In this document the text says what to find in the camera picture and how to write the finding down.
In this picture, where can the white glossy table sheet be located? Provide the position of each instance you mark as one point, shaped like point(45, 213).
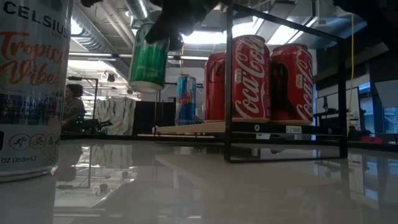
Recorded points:
point(342, 193)

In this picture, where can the bright ceiling light panel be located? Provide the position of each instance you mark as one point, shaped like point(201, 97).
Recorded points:
point(205, 37)

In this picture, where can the white green patterned curtain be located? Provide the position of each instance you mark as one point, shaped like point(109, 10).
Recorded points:
point(115, 116)

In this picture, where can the red low object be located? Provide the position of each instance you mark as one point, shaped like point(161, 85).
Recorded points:
point(370, 140)

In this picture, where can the black partition panel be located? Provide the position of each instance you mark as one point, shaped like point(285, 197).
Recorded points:
point(144, 118)

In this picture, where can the silver ribbed ventilation duct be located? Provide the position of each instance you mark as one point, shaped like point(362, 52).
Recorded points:
point(90, 42)

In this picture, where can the green Sprite can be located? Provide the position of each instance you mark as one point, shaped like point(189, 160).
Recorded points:
point(149, 68)

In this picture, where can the black metal rack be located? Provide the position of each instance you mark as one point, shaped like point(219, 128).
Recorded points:
point(90, 78)

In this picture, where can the white Celsius can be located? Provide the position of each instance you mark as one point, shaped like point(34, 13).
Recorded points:
point(31, 93)

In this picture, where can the black equipment desk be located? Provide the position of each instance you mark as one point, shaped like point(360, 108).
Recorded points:
point(329, 123)

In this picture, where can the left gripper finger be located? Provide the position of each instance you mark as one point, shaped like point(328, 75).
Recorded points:
point(158, 32)
point(176, 40)

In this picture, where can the black ceiling spotlight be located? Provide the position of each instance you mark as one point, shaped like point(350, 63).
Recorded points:
point(111, 77)
point(130, 91)

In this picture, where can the red Coca-Cola can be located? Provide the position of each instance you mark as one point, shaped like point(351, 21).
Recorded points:
point(214, 90)
point(252, 81)
point(292, 84)

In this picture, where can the long tube light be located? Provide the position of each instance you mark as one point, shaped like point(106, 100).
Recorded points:
point(102, 55)

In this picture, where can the blue silver Red Bull can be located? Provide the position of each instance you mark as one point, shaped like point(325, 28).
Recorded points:
point(186, 102)

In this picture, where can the grey board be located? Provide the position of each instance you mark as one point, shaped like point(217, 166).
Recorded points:
point(388, 93)

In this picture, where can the wooden shelf black metal frame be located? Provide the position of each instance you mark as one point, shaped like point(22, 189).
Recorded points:
point(229, 93)

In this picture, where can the silver round ventilation pipe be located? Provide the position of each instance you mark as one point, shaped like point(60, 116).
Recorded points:
point(136, 7)

